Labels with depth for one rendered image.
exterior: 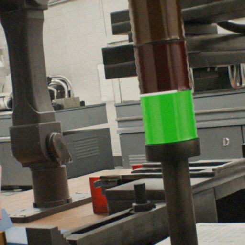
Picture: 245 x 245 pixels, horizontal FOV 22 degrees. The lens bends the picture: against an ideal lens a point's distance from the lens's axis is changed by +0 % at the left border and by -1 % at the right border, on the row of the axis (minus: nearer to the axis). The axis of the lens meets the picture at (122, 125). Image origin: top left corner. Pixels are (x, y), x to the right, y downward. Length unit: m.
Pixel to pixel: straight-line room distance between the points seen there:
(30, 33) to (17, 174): 7.16
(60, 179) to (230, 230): 0.56
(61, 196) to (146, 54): 0.70
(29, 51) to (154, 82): 0.67
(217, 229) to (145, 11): 0.25
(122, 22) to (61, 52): 9.54
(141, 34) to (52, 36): 9.97
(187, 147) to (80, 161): 7.44
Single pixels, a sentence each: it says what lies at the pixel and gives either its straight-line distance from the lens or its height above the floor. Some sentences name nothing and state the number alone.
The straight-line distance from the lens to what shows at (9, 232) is 0.88.
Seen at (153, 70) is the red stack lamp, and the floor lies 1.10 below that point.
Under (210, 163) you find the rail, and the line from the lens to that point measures 0.81.
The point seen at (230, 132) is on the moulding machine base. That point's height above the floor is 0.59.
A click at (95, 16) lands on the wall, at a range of 9.73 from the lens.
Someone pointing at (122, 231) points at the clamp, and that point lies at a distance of 0.58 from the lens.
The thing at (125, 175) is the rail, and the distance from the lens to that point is 0.79.
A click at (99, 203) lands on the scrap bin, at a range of 1.05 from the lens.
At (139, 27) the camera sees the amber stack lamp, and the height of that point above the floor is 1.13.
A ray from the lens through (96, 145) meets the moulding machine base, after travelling 8.08.
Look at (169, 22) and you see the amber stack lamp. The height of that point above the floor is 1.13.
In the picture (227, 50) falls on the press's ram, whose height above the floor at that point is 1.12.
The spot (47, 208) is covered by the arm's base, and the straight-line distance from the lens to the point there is 1.10.
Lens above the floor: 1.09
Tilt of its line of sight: 3 degrees down
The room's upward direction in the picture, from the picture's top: 7 degrees counter-clockwise
